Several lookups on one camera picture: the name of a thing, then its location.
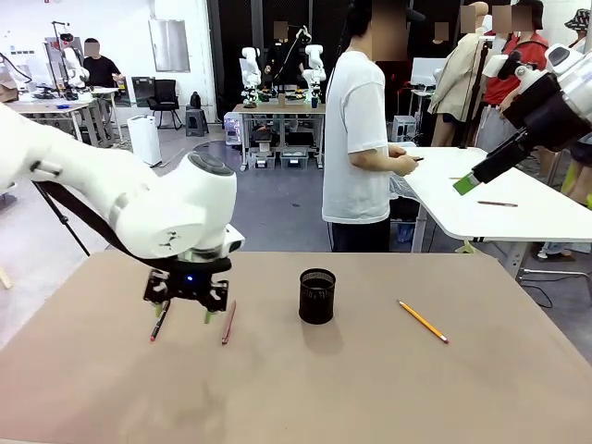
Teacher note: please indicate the black office chair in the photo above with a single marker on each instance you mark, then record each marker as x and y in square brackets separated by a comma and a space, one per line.
[165, 92]

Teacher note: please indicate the person's left hand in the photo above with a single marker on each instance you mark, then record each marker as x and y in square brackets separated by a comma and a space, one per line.
[398, 150]

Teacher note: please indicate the black light stand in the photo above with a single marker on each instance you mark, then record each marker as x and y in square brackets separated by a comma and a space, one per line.
[474, 102]

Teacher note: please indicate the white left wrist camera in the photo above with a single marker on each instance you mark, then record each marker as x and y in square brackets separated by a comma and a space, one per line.
[235, 240]

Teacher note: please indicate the person's right forearm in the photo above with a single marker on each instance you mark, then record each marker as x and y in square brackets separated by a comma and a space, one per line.
[370, 162]

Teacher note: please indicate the mannequin in beige coat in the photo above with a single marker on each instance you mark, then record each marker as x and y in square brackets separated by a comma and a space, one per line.
[455, 78]

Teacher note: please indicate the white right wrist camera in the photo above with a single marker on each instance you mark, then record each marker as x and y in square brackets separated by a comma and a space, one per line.
[495, 65]

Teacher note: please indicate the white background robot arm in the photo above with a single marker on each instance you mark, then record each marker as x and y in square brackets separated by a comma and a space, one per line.
[315, 65]
[252, 69]

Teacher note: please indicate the white computer case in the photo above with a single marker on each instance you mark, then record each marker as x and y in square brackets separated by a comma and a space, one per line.
[404, 128]

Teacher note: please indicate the black backpack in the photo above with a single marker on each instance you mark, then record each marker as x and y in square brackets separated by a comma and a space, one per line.
[195, 101]

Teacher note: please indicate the computer tower with coloured lights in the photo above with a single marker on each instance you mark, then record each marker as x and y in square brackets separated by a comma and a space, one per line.
[232, 129]

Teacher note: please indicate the lime green chair base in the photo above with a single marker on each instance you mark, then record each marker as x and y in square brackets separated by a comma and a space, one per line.
[467, 247]

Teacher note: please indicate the dark smartphone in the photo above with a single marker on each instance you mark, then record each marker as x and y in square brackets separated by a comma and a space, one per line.
[417, 159]

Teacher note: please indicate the wood top robot table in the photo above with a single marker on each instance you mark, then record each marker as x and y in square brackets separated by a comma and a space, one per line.
[277, 108]

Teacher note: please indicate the white air purifier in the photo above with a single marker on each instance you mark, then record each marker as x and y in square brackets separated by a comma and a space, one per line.
[144, 141]

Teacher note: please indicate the white robot with red part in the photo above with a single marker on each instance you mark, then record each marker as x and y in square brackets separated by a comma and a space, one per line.
[74, 65]

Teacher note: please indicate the distant person in dark top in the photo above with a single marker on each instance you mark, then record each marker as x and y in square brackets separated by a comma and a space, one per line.
[441, 41]

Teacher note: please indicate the blue plastic box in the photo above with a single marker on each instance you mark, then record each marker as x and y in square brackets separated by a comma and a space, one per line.
[405, 233]

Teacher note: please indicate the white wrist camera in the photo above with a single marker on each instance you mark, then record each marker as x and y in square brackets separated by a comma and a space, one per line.
[235, 240]
[495, 65]

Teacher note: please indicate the grey storage bin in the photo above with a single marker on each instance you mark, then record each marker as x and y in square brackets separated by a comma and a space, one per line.
[293, 159]
[262, 162]

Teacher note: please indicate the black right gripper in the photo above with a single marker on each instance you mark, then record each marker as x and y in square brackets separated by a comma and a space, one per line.
[546, 115]

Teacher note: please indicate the light wooden leg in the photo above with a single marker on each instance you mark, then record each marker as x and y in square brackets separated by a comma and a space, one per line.
[4, 277]

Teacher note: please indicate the white desk with rounded corner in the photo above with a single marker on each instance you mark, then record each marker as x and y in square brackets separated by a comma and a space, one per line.
[509, 217]

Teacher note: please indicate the white monitor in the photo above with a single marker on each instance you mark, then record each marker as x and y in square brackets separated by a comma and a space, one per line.
[423, 69]

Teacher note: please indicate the black pen with pink cap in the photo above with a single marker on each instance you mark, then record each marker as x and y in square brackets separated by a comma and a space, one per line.
[157, 330]

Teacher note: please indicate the clear plastic sheet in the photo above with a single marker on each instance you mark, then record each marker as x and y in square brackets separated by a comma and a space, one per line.
[402, 187]

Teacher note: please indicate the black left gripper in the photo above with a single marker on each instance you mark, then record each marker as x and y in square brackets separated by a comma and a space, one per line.
[189, 282]

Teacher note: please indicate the small white desk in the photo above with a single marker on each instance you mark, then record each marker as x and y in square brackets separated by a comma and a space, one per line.
[104, 91]

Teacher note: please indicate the dark grey cabinet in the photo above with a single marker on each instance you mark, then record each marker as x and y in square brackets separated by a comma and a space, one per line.
[143, 92]

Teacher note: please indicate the person in white T-shirt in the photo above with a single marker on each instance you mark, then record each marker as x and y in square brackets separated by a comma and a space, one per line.
[356, 115]

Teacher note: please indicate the wood top work table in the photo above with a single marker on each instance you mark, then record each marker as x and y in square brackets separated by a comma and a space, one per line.
[46, 107]

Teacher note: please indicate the grey metal wall panel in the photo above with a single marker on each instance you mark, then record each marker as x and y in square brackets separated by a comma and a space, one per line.
[168, 46]

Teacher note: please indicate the person in red shirt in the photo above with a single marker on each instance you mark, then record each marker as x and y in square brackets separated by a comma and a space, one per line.
[518, 44]

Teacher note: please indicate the black mesh pen holder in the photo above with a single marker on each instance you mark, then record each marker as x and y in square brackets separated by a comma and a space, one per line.
[316, 305]

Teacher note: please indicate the person's right hand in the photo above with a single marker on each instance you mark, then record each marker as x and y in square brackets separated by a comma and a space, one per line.
[403, 166]

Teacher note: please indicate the seated person in black T-shirt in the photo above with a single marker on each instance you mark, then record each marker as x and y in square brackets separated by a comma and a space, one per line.
[99, 69]

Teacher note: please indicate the stacked dark plastic stools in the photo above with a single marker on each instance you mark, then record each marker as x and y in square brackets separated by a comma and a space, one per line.
[197, 122]

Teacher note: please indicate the operator in black clothes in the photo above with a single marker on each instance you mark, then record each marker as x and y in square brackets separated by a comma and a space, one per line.
[277, 60]

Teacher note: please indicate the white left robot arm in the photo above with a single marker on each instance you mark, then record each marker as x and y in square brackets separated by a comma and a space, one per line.
[139, 208]

